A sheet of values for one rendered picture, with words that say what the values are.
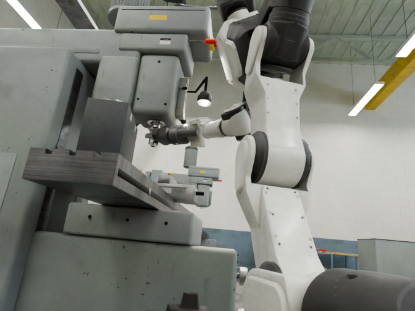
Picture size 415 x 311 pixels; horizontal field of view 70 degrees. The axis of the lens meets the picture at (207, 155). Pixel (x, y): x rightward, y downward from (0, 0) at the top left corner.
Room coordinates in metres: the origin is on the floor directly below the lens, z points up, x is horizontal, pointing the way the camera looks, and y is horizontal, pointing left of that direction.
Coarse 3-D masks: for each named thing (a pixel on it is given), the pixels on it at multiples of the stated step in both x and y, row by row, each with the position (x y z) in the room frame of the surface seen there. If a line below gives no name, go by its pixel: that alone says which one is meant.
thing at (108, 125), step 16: (96, 112) 0.79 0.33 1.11; (112, 112) 0.79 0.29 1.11; (128, 112) 0.81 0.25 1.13; (96, 128) 0.79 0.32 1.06; (112, 128) 0.79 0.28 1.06; (128, 128) 0.85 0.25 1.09; (80, 144) 0.79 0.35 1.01; (96, 144) 0.79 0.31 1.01; (112, 144) 0.79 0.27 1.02; (128, 144) 0.90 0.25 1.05; (128, 160) 0.94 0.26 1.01
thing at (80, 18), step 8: (56, 0) 3.09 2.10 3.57; (64, 0) 3.07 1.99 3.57; (72, 0) 3.06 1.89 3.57; (80, 0) 3.11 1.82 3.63; (64, 8) 3.21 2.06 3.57; (72, 8) 3.20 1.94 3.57; (80, 8) 3.19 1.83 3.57; (72, 16) 3.35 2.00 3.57; (80, 16) 3.33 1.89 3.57; (88, 16) 3.35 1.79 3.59; (72, 24) 3.51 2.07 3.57; (80, 24) 3.50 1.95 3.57; (88, 24) 3.48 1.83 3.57
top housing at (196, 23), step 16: (128, 16) 1.21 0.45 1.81; (144, 16) 1.20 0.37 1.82; (160, 16) 1.19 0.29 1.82; (176, 16) 1.18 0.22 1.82; (192, 16) 1.17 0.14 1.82; (208, 16) 1.17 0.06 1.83; (128, 32) 1.22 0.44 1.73; (144, 32) 1.21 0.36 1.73; (160, 32) 1.20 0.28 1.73; (176, 32) 1.19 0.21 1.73; (192, 32) 1.18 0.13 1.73; (208, 32) 1.19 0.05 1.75; (192, 48) 1.30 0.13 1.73; (208, 48) 1.29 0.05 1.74
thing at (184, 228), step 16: (80, 208) 1.17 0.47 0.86; (96, 208) 1.16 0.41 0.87; (112, 208) 1.16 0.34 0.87; (128, 208) 1.15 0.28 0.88; (64, 224) 1.18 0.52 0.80; (80, 224) 1.17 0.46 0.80; (96, 224) 1.16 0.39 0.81; (112, 224) 1.16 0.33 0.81; (128, 224) 1.15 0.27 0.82; (144, 224) 1.14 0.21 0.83; (160, 224) 1.14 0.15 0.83; (176, 224) 1.13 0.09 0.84; (192, 224) 1.13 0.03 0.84; (144, 240) 1.15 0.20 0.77; (160, 240) 1.14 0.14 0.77; (176, 240) 1.13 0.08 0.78; (192, 240) 1.15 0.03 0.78
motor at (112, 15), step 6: (114, 0) 1.27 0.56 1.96; (120, 0) 1.25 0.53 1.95; (126, 0) 1.25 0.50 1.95; (132, 0) 1.26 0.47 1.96; (138, 0) 1.28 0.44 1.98; (144, 0) 1.30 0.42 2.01; (114, 6) 1.26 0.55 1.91; (114, 12) 1.28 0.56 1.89; (108, 18) 1.33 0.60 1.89; (114, 18) 1.32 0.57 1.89; (114, 24) 1.37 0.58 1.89
